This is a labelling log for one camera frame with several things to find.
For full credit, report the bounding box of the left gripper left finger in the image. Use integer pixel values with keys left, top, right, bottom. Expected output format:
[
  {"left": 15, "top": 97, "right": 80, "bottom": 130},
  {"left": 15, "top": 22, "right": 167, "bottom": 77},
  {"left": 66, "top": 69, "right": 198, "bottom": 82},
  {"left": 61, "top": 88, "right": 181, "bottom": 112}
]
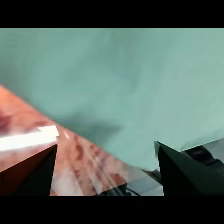
[{"left": 0, "top": 144, "right": 58, "bottom": 197}]

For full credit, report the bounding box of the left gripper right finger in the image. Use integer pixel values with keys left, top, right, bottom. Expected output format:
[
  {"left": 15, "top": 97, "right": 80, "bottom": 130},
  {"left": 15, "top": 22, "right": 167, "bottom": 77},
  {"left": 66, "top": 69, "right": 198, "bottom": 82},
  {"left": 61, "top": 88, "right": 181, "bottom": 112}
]
[{"left": 154, "top": 140, "right": 224, "bottom": 197}]

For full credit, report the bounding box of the pale green shirt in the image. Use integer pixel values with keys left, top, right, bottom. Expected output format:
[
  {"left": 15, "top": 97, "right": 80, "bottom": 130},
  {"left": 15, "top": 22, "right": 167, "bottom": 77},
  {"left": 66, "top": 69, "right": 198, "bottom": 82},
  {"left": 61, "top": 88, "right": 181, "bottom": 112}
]
[{"left": 0, "top": 28, "right": 224, "bottom": 172}]

